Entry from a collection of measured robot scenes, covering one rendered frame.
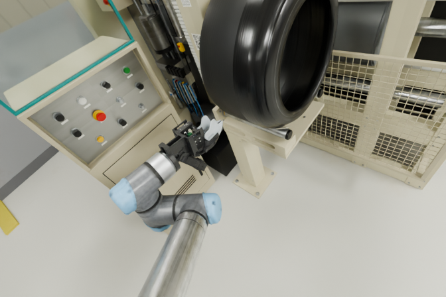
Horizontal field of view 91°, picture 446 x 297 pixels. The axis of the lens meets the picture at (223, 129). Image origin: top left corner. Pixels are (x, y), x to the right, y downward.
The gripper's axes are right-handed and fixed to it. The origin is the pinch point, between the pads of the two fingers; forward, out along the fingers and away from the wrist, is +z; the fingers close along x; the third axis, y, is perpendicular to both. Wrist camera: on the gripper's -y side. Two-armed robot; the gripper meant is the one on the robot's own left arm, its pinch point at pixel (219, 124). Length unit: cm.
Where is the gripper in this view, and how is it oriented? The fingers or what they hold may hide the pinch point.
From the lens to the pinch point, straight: 69.4
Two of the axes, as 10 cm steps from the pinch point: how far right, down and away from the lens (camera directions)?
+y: -1.8, -7.5, -6.4
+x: -7.3, -3.3, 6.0
